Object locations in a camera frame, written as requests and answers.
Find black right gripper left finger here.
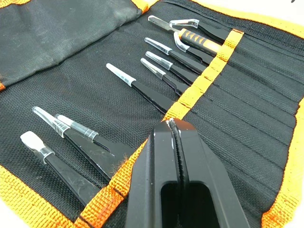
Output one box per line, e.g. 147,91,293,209
124,120,188,228

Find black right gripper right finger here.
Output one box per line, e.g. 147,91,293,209
171,118,251,228

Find black tweezers clear tip cap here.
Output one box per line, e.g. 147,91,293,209
105,62,176,114
140,57,189,96
55,114,135,164
31,106,119,182
144,37,208,73
145,50,198,86

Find black tweezers wide white cap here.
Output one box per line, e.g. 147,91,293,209
19,131,102,208

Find black tool roll orange trim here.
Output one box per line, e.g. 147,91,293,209
0,0,304,228

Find black tweezers angled clear cap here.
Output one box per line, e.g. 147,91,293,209
169,19,229,45

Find orange black handled tool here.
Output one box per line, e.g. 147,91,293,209
148,15,224,57

